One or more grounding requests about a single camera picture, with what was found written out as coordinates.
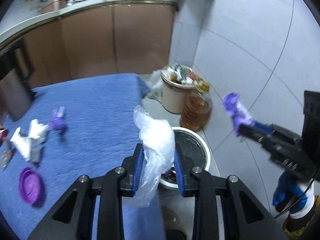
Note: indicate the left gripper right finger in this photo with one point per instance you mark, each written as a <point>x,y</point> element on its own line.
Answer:
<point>224,207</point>

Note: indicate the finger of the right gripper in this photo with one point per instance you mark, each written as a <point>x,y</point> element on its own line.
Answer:
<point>263,128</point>
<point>249,132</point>

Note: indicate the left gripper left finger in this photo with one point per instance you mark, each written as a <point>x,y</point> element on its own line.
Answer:
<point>112,192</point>

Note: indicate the purple wrapper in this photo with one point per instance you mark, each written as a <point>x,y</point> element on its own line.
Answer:
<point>58,123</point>
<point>238,113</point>

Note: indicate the clear plastic bag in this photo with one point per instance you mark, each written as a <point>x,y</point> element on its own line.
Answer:
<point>158,141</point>

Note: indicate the white tissue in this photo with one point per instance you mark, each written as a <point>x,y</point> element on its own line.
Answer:
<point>37,129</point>

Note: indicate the steel trash bin black liner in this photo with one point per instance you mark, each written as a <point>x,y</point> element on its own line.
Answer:
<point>192,146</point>

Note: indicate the cream full trash bucket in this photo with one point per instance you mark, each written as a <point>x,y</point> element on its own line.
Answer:
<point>178,82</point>

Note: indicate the brown kitchen cabinets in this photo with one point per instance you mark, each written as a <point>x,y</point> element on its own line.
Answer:
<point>102,39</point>

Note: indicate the blue gloved right hand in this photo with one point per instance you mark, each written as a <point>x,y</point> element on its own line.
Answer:
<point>294,195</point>

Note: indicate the cooking oil bottle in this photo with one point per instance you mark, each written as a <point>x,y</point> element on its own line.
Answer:
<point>197,109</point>

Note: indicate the purple plastic lid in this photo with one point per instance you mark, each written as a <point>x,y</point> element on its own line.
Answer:
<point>31,187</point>

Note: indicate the blue towel cloth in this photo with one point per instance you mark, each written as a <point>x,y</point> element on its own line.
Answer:
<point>100,134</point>

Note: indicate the silver foil wrapper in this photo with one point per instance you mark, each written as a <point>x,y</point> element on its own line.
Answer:
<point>6,157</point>

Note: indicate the white plastic bag on floor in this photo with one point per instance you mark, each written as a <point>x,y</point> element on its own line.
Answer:
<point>155,83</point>

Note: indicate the red snack wrapper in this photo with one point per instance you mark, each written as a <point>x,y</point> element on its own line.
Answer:
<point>3,134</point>

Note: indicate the black steel electric kettle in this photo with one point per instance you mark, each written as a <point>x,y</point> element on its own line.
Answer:
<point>16,94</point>

